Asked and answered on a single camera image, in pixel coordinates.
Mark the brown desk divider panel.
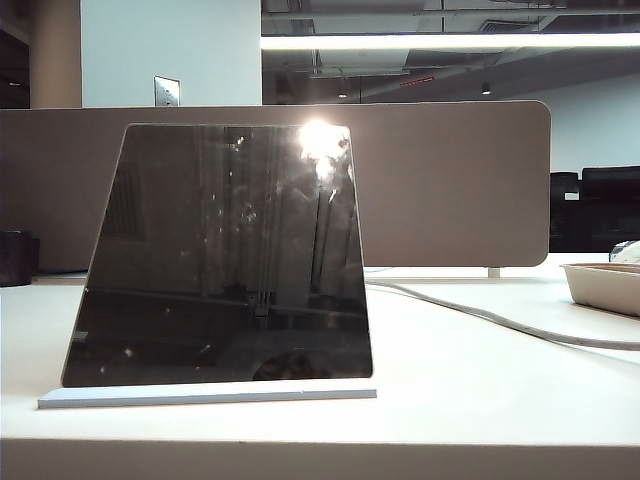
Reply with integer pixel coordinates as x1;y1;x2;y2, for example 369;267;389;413
0;99;552;274

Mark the long ceiling light strip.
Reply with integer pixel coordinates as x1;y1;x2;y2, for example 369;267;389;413
260;32;640;51

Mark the beige paper tray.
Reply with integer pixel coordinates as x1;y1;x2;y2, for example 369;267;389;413
558;261;640;318

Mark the dark cup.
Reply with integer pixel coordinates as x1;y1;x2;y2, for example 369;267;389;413
0;229;41;288

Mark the white crumpled item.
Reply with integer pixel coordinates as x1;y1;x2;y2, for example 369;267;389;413
608;239;640;265

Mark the metal wall switch plate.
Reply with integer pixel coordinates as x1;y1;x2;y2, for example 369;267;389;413
153;75;182;108

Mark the grey cable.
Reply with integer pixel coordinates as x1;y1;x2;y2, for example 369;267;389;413
364;278;640;352

